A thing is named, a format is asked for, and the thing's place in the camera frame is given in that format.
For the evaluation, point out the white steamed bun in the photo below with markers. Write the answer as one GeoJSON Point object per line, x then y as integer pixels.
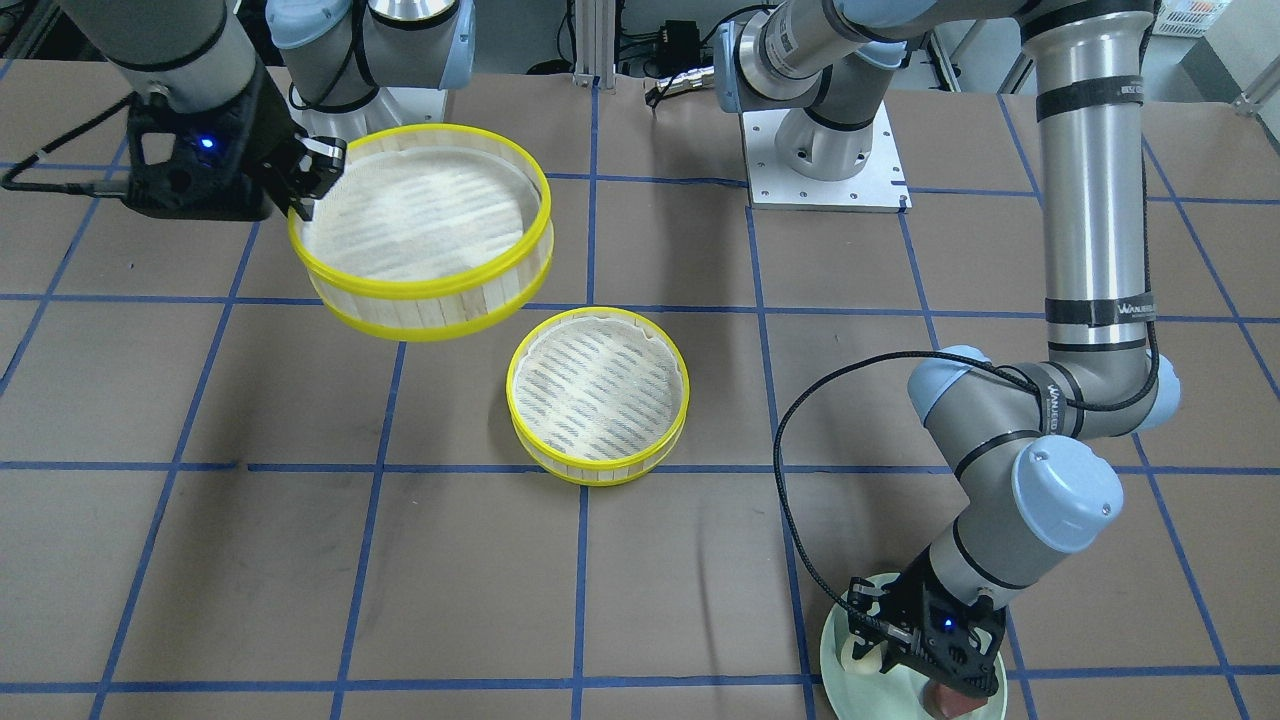
{"type": "Point", "coordinates": [858, 656]}

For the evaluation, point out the aluminium frame post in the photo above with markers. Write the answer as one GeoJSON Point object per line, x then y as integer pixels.
{"type": "Point", "coordinates": [594, 39]}

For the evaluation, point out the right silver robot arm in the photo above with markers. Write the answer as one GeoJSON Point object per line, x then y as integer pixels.
{"type": "Point", "coordinates": [343, 57]}

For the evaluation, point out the light green plate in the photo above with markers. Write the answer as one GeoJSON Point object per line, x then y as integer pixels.
{"type": "Point", "coordinates": [898, 693]}

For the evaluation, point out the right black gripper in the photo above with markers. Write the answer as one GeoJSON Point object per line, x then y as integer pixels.
{"type": "Point", "coordinates": [266, 128]}

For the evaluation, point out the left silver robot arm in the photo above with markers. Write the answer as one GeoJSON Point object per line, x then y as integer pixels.
{"type": "Point", "coordinates": [1015, 436]}

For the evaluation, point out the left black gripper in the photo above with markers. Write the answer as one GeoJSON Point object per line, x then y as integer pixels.
{"type": "Point", "coordinates": [916, 601]}

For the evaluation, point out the yellow steamer layer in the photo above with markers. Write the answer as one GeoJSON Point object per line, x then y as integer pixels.
{"type": "Point", "coordinates": [598, 396]}
{"type": "Point", "coordinates": [433, 232]}

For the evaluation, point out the brown steamed bun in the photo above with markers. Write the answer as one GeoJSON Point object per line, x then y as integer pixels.
{"type": "Point", "coordinates": [942, 702]}

